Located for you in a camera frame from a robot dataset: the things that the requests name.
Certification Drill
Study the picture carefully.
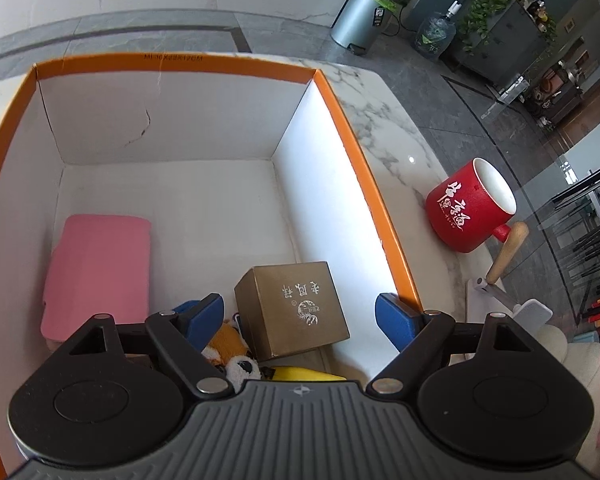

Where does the gold square box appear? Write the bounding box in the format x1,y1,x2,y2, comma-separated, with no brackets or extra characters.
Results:
234,261,350,361

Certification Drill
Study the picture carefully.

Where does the pink case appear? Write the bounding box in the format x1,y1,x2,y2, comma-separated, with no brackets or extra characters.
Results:
41,214,151,342

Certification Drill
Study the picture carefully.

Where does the red mug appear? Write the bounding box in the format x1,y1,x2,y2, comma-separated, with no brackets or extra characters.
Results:
425,157,517,254

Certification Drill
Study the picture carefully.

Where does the orange cardboard box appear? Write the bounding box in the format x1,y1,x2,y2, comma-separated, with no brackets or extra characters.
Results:
0,54,422,479

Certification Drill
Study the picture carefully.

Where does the water jug with pump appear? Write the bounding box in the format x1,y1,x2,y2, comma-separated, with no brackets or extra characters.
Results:
414,0,462,60

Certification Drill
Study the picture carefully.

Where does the dark green cabinet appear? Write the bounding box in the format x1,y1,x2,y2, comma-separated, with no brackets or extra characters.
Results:
443,0,556,89

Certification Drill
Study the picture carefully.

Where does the silver trash bin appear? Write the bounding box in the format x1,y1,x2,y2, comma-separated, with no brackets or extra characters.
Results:
330,0,410,55

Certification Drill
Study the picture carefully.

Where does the plush toy keychain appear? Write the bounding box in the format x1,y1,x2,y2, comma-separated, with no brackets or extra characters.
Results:
202,322,262,392

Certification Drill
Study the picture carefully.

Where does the wooden handle knife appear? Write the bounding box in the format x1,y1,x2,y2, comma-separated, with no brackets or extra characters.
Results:
471,221,529,314

